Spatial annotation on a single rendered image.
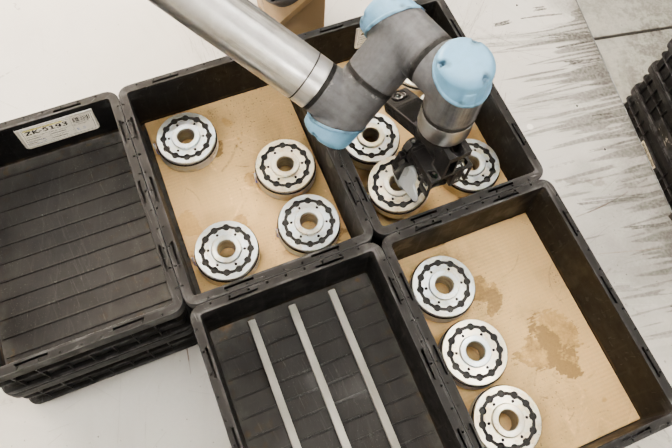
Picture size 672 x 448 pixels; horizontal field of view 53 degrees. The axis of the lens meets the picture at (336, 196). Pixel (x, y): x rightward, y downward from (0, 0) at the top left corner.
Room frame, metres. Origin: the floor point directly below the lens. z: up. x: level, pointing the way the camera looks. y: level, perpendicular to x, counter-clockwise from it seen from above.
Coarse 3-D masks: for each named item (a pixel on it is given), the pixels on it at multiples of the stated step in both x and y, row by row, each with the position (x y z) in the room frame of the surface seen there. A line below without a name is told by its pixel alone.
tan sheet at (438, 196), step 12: (348, 60) 0.77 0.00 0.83; (420, 96) 0.71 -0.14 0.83; (384, 108) 0.67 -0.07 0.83; (408, 132) 0.63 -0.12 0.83; (480, 132) 0.65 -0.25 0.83; (504, 180) 0.55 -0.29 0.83; (432, 192) 0.51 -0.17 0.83; (444, 192) 0.52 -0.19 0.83; (432, 204) 0.49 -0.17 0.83; (384, 216) 0.46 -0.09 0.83
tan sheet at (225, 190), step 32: (256, 96) 0.67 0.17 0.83; (224, 128) 0.59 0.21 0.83; (256, 128) 0.60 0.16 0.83; (288, 128) 0.61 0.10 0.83; (160, 160) 0.52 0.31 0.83; (224, 160) 0.53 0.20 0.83; (192, 192) 0.46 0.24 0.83; (224, 192) 0.47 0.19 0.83; (256, 192) 0.48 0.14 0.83; (320, 192) 0.49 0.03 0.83; (192, 224) 0.41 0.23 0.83; (256, 224) 0.42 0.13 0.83; (192, 256) 0.35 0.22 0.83; (224, 256) 0.36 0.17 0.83; (288, 256) 0.37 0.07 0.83
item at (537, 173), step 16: (416, 0) 0.85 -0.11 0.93; (432, 0) 0.85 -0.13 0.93; (448, 16) 0.82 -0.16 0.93; (320, 32) 0.76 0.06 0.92; (496, 96) 0.66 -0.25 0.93; (512, 128) 0.60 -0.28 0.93; (528, 144) 0.57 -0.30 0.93; (528, 160) 0.54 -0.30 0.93; (352, 176) 0.48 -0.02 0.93; (528, 176) 0.51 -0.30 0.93; (480, 192) 0.47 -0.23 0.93; (496, 192) 0.48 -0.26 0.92; (368, 208) 0.43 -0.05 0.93; (448, 208) 0.44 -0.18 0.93; (400, 224) 0.40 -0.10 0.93; (416, 224) 0.41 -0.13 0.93
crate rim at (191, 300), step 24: (192, 72) 0.64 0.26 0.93; (120, 96) 0.58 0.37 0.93; (144, 168) 0.45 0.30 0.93; (336, 168) 0.49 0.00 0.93; (360, 216) 0.41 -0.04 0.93; (168, 240) 0.34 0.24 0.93; (360, 240) 0.37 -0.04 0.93; (288, 264) 0.32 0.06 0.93; (216, 288) 0.27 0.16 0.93; (240, 288) 0.28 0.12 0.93
